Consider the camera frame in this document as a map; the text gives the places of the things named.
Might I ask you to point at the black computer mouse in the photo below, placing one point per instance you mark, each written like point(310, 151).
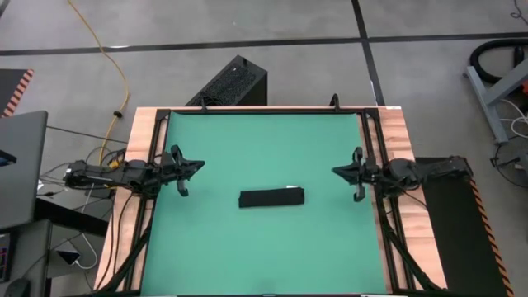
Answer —
point(16, 288)

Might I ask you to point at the black table clamp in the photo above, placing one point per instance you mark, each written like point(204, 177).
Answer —
point(336, 103)
point(203, 105)

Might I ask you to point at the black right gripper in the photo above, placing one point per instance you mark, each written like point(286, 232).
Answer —
point(371, 173)

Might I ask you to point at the black phone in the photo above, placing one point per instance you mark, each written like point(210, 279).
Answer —
point(68, 257)

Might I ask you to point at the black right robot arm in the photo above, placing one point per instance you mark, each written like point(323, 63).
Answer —
point(433, 169)

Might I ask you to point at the grey laptop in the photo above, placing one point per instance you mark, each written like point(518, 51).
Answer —
point(22, 165)

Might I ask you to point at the green table mat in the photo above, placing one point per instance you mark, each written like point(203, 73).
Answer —
point(247, 255)

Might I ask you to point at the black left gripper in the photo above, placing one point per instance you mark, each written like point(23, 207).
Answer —
point(171, 171)

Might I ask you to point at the grey metal stand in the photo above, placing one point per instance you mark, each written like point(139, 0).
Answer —
point(507, 84)

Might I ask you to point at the black computer tower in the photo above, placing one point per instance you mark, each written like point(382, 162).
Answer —
point(231, 82)

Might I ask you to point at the black towel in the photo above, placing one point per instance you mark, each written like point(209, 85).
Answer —
point(272, 198)

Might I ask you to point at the teal work table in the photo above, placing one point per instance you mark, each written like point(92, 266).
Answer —
point(268, 110)

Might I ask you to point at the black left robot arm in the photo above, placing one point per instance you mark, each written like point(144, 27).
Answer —
point(107, 175)

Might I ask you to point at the black hazard-striped floor mat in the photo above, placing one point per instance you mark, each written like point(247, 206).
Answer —
point(10, 88)
point(453, 239)

